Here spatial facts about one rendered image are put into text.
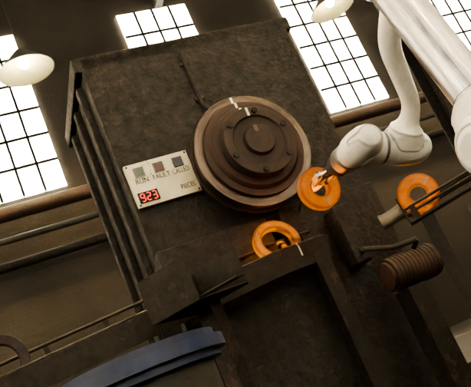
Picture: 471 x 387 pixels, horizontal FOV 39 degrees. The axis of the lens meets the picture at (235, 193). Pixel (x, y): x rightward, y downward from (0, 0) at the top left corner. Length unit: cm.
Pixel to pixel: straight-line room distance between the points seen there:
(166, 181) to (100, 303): 604
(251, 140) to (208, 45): 63
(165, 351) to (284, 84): 200
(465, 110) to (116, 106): 159
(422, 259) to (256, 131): 76
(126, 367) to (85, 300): 745
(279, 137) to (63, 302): 627
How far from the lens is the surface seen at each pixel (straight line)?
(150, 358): 111
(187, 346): 113
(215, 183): 247
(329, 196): 232
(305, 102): 295
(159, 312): 201
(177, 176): 260
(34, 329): 846
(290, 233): 253
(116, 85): 277
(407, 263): 244
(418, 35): 160
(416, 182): 257
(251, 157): 247
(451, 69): 155
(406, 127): 208
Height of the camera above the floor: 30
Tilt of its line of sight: 16 degrees up
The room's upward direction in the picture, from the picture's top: 24 degrees counter-clockwise
